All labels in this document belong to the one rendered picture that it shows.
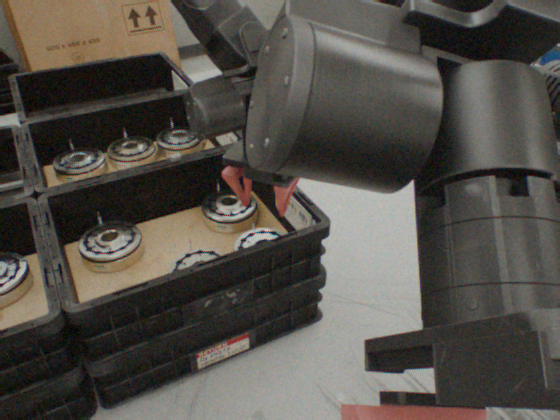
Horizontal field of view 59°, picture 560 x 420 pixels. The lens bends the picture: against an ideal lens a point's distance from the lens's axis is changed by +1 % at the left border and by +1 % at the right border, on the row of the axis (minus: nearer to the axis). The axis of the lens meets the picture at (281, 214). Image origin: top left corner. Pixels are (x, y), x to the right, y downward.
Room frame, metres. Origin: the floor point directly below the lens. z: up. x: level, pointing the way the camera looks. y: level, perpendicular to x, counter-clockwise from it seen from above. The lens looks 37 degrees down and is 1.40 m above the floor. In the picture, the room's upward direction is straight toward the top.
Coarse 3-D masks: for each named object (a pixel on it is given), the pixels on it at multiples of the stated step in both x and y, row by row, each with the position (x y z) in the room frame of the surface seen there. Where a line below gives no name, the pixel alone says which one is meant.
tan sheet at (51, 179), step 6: (156, 144) 1.03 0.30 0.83; (204, 144) 1.03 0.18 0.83; (210, 144) 1.03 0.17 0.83; (156, 150) 1.00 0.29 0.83; (108, 156) 0.98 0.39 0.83; (162, 156) 0.98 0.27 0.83; (108, 162) 0.95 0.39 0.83; (48, 168) 0.92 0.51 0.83; (108, 168) 0.93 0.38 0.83; (48, 174) 0.90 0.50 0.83; (54, 174) 0.90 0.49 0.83; (48, 180) 0.88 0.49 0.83; (54, 180) 0.88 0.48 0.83; (48, 186) 0.85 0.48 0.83
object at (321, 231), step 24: (168, 168) 0.77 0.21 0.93; (48, 192) 0.69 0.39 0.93; (72, 192) 0.69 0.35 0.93; (48, 216) 0.62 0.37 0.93; (48, 240) 0.56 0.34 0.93; (288, 240) 0.56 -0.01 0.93; (312, 240) 0.58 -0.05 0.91; (216, 264) 0.51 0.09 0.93; (240, 264) 0.52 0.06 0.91; (144, 288) 0.46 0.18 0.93; (168, 288) 0.47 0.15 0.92; (72, 312) 0.42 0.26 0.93; (96, 312) 0.43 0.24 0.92
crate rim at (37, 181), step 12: (168, 96) 1.08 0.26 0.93; (180, 96) 1.09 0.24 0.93; (96, 108) 1.01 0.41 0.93; (108, 108) 1.02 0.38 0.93; (120, 108) 1.03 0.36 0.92; (36, 120) 0.95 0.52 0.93; (48, 120) 0.96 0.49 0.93; (24, 132) 0.90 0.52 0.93; (240, 132) 0.90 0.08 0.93; (24, 144) 0.85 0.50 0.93; (228, 144) 0.85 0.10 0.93; (36, 168) 0.78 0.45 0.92; (132, 168) 0.76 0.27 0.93; (144, 168) 0.76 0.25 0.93; (36, 180) 0.72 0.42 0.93; (84, 180) 0.72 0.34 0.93; (36, 192) 0.69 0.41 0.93
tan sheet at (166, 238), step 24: (168, 216) 0.75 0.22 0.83; (192, 216) 0.75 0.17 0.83; (264, 216) 0.75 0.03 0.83; (144, 240) 0.68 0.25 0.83; (168, 240) 0.68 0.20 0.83; (192, 240) 0.68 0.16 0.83; (216, 240) 0.68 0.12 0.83; (72, 264) 0.62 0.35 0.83; (144, 264) 0.62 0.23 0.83; (168, 264) 0.62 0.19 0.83; (96, 288) 0.56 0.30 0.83; (120, 288) 0.56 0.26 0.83
